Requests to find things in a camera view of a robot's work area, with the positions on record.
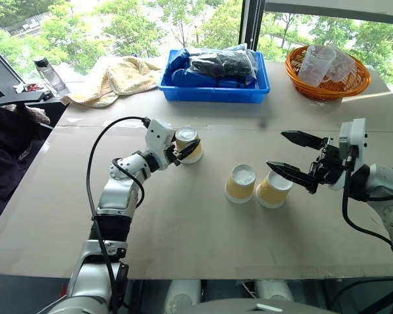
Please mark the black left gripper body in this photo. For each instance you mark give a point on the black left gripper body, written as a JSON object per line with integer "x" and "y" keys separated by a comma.
{"x": 173, "y": 154}

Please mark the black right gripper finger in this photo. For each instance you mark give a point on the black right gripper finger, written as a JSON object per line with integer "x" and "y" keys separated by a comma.
{"x": 306, "y": 139}
{"x": 294, "y": 175}

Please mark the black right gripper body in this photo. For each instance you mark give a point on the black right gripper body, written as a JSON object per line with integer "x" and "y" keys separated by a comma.
{"x": 330, "y": 163}

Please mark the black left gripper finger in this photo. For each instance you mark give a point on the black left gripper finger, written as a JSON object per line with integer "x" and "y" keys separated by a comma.
{"x": 190, "y": 148}

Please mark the yellow paper cup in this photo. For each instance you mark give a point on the yellow paper cup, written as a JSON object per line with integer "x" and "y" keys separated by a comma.
{"x": 271, "y": 193}
{"x": 239, "y": 184}
{"x": 191, "y": 156}

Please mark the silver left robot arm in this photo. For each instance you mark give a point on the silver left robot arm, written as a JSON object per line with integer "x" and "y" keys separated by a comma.
{"x": 114, "y": 196}

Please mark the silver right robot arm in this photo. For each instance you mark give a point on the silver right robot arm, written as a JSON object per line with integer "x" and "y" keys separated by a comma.
{"x": 389, "y": 183}

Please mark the orange woven basket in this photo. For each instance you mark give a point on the orange woven basket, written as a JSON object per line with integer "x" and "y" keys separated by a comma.
{"x": 327, "y": 91}

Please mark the blue plastic bin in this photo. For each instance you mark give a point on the blue plastic bin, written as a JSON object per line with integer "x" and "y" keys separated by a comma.
{"x": 213, "y": 93}

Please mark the blue packets in bin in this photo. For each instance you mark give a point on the blue packets in bin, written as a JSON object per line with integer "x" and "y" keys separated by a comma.
{"x": 183, "y": 76}

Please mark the clear plastic measuring cup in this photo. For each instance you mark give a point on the clear plastic measuring cup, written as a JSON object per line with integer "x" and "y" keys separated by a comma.
{"x": 314, "y": 67}
{"x": 344, "y": 67}

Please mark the clear bag of black items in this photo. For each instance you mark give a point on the clear bag of black items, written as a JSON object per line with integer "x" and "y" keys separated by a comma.
{"x": 221, "y": 65}

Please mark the pale yellow towel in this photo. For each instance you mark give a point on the pale yellow towel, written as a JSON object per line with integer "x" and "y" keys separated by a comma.
{"x": 118, "y": 81}

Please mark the white rounded shape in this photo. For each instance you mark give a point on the white rounded shape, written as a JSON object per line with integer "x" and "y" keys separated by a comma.
{"x": 181, "y": 294}
{"x": 275, "y": 291}

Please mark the silver robot torso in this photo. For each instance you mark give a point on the silver robot torso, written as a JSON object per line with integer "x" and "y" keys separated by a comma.
{"x": 262, "y": 308}

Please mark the clear water bottle black cap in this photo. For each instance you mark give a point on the clear water bottle black cap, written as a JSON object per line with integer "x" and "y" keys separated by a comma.
{"x": 52, "y": 76}

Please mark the black flat stand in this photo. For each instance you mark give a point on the black flat stand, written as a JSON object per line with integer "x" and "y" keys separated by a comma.
{"x": 19, "y": 97}

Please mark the dark clothing pile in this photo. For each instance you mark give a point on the dark clothing pile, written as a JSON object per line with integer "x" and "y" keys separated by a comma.
{"x": 6, "y": 147}

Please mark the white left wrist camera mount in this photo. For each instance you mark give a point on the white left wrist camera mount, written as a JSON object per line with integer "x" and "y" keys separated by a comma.
{"x": 158, "y": 137}

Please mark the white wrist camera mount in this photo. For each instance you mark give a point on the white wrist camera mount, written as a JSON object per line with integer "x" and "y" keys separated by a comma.
{"x": 158, "y": 137}
{"x": 355, "y": 134}

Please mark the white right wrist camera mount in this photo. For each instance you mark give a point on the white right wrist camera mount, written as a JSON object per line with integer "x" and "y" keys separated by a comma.
{"x": 355, "y": 134}

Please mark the black window frame post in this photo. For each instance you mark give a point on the black window frame post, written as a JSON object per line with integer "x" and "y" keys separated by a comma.
{"x": 253, "y": 23}

